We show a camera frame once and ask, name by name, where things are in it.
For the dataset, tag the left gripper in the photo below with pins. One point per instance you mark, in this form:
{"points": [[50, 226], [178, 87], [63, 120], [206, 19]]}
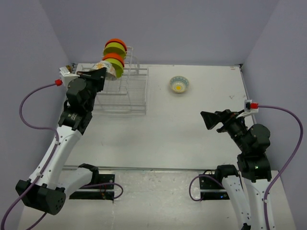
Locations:
{"points": [[97, 75]]}

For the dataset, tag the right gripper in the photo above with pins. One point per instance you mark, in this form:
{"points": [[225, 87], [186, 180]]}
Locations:
{"points": [[227, 117]]}

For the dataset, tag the white floral patterned bowl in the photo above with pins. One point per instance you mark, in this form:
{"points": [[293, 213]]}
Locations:
{"points": [[110, 70]]}

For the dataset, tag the blue yellow patterned bowl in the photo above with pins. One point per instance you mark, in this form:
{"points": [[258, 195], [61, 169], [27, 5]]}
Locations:
{"points": [[179, 84]]}

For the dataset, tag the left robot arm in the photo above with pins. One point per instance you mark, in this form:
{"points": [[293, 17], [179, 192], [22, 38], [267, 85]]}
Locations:
{"points": [[43, 191]]}

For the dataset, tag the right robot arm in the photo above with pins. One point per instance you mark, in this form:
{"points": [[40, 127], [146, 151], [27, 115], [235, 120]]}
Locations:
{"points": [[246, 184]]}

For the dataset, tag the front green bowl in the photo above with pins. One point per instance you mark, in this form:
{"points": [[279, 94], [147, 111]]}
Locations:
{"points": [[117, 65]]}

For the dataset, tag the green bowl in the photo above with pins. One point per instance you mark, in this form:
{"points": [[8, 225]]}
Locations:
{"points": [[117, 65], [115, 47]]}

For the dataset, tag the front orange bowl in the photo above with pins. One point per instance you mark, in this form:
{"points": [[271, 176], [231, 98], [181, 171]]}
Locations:
{"points": [[114, 56]]}

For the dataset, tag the orange bowl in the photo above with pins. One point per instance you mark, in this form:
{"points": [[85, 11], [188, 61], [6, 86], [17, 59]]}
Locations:
{"points": [[114, 56], [116, 40]]}

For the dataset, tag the rear green bowl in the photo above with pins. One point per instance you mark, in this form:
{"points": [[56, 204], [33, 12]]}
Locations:
{"points": [[115, 47]]}

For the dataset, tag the brass wooden utensil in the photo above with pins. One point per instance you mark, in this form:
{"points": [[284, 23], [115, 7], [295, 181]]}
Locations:
{"points": [[69, 68]]}

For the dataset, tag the rear orange bowl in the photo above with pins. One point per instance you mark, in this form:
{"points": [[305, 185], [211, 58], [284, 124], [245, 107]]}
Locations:
{"points": [[116, 40]]}

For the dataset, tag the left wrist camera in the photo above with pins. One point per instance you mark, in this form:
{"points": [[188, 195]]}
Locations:
{"points": [[66, 76]]}

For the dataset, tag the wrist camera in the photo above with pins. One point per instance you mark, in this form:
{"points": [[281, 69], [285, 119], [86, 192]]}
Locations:
{"points": [[66, 76], [250, 108]]}

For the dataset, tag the white wire dish rack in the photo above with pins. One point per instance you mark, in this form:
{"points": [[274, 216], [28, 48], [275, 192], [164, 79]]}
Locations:
{"points": [[128, 94]]}

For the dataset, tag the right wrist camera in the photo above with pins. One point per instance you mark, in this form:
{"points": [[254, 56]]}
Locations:
{"points": [[250, 108]]}

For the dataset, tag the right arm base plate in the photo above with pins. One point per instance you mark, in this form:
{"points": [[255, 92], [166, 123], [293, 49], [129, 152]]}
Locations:
{"points": [[210, 190]]}

